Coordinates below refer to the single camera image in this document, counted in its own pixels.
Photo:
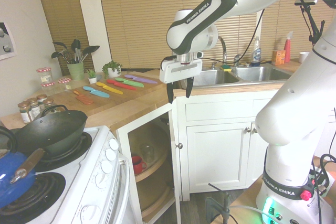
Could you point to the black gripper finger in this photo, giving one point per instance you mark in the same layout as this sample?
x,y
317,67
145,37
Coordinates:
x,y
170,94
189,89

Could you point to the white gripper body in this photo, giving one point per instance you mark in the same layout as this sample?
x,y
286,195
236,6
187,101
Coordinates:
x,y
181,72

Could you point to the white cabinet door with knob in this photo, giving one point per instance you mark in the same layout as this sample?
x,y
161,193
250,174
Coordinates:
x,y
177,182

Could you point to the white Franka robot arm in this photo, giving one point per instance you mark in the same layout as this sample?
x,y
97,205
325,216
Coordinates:
x,y
288,108

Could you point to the white sink cabinet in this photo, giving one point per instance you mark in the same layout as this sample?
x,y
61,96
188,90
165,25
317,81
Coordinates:
x,y
218,153

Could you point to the purple knife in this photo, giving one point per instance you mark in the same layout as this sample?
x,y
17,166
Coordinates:
x,y
143,79

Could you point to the green knife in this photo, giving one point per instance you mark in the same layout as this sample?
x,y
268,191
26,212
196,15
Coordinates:
x,y
131,83

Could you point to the yellow green sponge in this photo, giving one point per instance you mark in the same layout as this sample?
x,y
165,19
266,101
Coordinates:
x,y
225,68

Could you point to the red knife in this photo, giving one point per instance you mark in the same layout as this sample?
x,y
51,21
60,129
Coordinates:
x,y
123,85

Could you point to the chrome faucet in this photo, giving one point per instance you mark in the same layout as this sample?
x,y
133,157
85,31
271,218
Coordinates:
x,y
224,48

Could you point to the yellow knife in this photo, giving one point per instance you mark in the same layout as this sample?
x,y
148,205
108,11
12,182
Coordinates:
x,y
111,89

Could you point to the trailing plant in white pot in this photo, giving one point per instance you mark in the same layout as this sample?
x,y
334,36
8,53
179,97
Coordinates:
x,y
113,69

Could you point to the clear glass jar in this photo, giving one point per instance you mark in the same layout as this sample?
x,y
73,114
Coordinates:
x,y
147,153

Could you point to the stainless steel double sink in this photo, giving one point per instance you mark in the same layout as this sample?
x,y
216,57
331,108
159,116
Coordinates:
x,y
252,74

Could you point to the tan window blind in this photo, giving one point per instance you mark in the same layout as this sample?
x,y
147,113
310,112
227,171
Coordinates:
x,y
60,11
283,19
136,19

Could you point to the blue knife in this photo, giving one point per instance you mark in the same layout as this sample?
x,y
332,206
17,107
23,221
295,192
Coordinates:
x,y
97,92

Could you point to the wooden lazy susan shelf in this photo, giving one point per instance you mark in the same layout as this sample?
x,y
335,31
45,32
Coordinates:
x,y
160,203
155,167

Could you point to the clear dish soap bottle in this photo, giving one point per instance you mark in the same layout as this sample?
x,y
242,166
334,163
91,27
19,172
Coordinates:
x,y
256,53

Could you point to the red mug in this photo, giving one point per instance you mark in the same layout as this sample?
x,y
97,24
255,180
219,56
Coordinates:
x,y
137,164

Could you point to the small plant in white pot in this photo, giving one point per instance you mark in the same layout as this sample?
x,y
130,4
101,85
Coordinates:
x,y
92,78

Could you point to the orange knife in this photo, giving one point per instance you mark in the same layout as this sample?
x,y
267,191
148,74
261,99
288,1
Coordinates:
x,y
84,98

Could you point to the black cooking spoon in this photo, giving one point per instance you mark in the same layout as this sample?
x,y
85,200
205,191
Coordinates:
x,y
59,45
92,49
76,45

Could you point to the orange cardboard box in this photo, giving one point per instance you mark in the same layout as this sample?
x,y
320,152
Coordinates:
x,y
278,57

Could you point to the green utensil holder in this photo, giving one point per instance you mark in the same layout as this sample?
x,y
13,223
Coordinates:
x,y
75,71

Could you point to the glass jar with gingham lid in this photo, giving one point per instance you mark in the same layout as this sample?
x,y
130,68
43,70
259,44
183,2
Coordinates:
x,y
64,85
48,89
44,75

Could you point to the pink spray bottle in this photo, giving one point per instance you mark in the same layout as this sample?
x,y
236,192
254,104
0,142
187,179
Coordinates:
x,y
288,48

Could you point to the white cup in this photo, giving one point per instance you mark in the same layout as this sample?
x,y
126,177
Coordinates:
x,y
304,57

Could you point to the white electric stove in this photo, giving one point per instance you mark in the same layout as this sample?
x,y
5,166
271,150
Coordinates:
x,y
86,182

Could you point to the spice jar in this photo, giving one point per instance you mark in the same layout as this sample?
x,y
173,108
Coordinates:
x,y
48,103
42,99
25,113
33,106

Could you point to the blue kettle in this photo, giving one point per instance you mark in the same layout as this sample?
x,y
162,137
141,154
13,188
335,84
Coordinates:
x,y
10,176

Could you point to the black camera on stand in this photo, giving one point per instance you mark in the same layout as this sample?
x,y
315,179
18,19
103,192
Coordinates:
x,y
305,2

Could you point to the black and white wall picture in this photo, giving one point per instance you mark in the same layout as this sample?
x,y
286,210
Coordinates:
x,y
6,43

